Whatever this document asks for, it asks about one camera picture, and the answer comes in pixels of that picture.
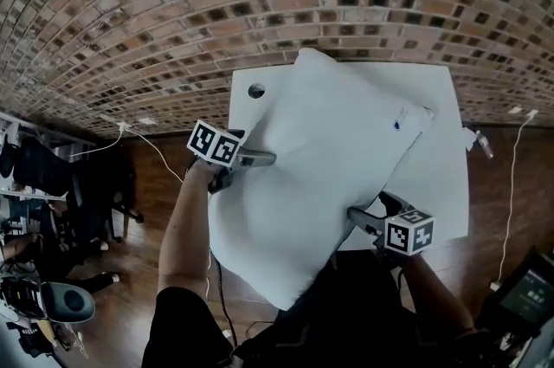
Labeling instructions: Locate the person's left forearm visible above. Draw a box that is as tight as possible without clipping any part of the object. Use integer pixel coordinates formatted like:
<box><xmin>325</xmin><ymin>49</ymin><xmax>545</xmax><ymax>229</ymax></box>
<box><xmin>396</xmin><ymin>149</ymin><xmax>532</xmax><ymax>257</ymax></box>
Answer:
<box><xmin>158</xmin><ymin>157</ymin><xmax>222</xmax><ymax>303</ymax></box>

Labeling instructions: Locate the white square table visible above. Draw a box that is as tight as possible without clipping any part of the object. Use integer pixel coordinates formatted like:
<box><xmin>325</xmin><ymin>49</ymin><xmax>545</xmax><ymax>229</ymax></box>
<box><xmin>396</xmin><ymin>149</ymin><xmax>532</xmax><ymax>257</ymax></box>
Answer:
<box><xmin>228</xmin><ymin>61</ymin><xmax>471</xmax><ymax>253</ymax></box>

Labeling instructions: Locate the white charging cable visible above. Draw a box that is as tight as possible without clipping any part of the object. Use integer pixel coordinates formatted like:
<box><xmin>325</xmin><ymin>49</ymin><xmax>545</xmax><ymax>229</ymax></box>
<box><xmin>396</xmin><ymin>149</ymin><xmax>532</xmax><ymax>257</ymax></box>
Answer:
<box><xmin>68</xmin><ymin>130</ymin><xmax>122</xmax><ymax>158</ymax></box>
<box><xmin>488</xmin><ymin>113</ymin><xmax>540</xmax><ymax>292</ymax></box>
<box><xmin>127</xmin><ymin>127</ymin><xmax>185</xmax><ymax>184</ymax></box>

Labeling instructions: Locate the black office chair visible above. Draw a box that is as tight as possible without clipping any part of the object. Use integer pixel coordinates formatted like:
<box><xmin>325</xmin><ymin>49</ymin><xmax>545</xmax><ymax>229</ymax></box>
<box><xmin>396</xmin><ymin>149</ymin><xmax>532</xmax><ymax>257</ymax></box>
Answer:
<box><xmin>12</xmin><ymin>136</ymin><xmax>146</xmax><ymax>246</ymax></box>

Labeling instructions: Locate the white pillow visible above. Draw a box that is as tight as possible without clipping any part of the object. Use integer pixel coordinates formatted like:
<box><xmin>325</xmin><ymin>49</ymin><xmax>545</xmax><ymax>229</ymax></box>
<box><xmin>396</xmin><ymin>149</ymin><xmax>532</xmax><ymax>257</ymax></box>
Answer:
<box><xmin>207</xmin><ymin>47</ymin><xmax>435</xmax><ymax>312</ymax></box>

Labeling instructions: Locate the person's black clothing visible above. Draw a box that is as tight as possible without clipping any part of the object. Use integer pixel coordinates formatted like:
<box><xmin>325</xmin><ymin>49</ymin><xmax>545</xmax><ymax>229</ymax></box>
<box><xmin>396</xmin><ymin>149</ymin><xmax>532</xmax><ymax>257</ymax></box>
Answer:
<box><xmin>142</xmin><ymin>249</ymin><xmax>525</xmax><ymax>368</ymax></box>

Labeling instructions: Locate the person's right forearm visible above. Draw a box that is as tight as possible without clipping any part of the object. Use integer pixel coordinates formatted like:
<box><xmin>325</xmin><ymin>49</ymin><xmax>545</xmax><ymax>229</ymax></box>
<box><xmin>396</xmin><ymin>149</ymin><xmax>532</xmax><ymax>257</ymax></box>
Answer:
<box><xmin>396</xmin><ymin>253</ymin><xmax>476</xmax><ymax>335</ymax></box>

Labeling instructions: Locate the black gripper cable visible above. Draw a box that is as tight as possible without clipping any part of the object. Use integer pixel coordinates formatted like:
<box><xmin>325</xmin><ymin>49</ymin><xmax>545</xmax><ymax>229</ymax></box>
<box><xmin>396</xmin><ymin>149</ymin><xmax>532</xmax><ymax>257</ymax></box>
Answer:
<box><xmin>213</xmin><ymin>255</ymin><xmax>240</xmax><ymax>358</ymax></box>

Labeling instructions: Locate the white desk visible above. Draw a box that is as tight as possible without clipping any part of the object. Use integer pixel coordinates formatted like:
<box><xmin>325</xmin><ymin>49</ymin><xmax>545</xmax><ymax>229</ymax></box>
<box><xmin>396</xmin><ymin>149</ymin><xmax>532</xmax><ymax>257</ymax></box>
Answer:
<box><xmin>0</xmin><ymin>313</ymin><xmax>44</xmax><ymax>368</ymax></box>

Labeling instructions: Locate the white metal shelf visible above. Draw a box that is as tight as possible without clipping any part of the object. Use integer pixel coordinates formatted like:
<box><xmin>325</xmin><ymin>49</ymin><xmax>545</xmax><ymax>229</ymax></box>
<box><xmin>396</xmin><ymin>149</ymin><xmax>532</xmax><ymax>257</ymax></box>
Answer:
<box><xmin>0</xmin><ymin>110</ymin><xmax>96</xmax><ymax>203</ymax></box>

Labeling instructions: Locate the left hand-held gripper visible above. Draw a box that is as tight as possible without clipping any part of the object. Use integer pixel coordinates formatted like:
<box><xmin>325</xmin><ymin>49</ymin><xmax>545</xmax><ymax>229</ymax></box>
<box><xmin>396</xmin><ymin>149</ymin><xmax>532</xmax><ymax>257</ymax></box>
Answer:
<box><xmin>186</xmin><ymin>119</ymin><xmax>277</xmax><ymax>195</ymax></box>

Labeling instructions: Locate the black tablet screen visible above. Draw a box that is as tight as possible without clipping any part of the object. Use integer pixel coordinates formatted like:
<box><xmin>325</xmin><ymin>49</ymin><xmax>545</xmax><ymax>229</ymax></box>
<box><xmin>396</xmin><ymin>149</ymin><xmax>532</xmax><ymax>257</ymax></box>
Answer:
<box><xmin>474</xmin><ymin>247</ymin><xmax>554</xmax><ymax>344</ymax></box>

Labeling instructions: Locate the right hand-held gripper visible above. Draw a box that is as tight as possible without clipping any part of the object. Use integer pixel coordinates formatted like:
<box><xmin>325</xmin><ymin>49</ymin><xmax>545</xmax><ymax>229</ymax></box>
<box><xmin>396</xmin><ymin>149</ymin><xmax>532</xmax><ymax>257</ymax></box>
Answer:
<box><xmin>347</xmin><ymin>190</ymin><xmax>435</xmax><ymax>257</ymax></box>

